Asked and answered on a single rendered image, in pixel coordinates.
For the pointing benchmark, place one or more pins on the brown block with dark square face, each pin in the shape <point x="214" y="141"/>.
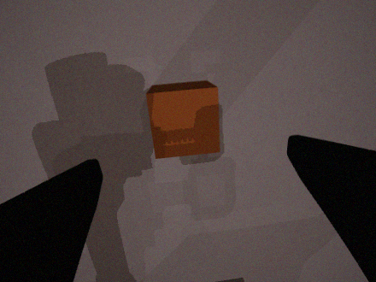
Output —
<point x="184" y="119"/>

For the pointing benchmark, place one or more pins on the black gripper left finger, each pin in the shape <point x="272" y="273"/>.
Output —
<point x="43" y="230"/>

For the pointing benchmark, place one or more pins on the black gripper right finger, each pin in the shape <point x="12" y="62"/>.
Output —
<point x="342" y="180"/>

